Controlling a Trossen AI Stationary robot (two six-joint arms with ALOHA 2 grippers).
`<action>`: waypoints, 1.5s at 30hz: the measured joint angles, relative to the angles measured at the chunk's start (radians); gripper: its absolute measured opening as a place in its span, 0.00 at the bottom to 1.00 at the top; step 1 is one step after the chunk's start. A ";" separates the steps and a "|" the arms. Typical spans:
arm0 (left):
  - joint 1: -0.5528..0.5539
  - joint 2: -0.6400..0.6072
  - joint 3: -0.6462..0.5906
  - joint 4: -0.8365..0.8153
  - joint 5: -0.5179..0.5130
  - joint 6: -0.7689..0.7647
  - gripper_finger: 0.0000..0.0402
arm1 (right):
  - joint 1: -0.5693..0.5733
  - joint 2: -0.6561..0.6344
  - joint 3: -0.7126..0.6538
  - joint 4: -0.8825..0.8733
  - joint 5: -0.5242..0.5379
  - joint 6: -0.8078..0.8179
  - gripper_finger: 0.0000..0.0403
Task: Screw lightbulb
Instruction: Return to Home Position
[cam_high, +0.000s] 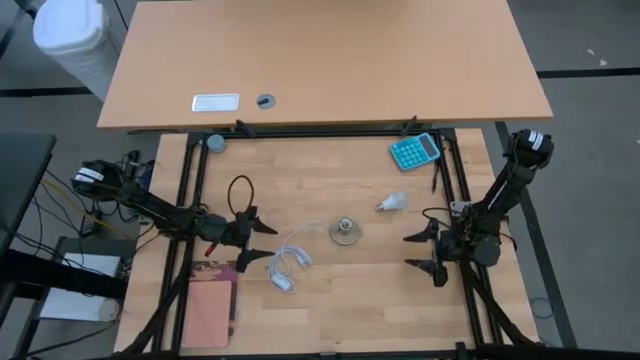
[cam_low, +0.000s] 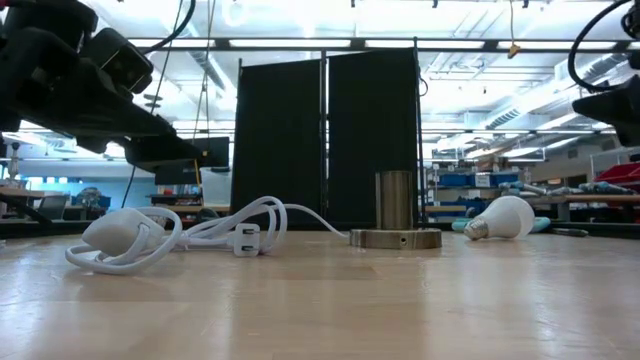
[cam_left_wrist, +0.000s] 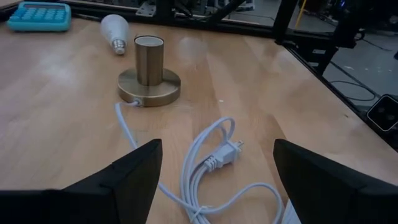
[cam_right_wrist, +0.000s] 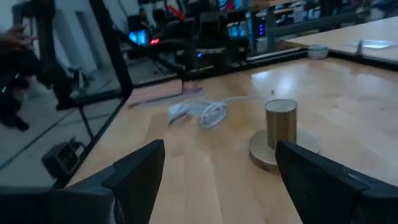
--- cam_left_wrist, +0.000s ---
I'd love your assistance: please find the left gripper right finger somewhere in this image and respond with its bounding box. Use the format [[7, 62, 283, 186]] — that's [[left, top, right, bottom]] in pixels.
[[272, 139, 398, 224]]

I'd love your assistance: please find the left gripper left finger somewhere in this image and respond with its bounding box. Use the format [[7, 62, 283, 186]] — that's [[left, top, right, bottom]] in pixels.
[[0, 139, 163, 224]]

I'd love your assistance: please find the brass lamp socket base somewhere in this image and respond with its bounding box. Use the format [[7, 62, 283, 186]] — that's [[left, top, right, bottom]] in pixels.
[[117, 34, 182, 108]]

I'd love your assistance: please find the white lightbulb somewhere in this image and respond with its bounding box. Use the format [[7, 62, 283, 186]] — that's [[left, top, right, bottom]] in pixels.
[[99, 14, 130, 56]]

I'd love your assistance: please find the black square device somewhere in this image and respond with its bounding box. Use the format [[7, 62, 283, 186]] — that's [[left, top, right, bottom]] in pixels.
[[366, 94, 398, 133]]

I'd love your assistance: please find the yellow pole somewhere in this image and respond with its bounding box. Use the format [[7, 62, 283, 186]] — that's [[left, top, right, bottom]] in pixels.
[[294, 0, 308, 29]]

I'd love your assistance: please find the turquoise calculator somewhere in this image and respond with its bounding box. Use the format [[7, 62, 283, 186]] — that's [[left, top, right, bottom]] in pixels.
[[6, 1, 72, 32]]

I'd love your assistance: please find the white power cord with plug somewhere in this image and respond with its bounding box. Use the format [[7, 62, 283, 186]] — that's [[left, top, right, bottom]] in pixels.
[[114, 101, 302, 224]]

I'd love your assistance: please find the grey metal bracket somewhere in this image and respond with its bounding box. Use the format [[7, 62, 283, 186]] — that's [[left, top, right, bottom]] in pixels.
[[136, 1, 157, 17]]

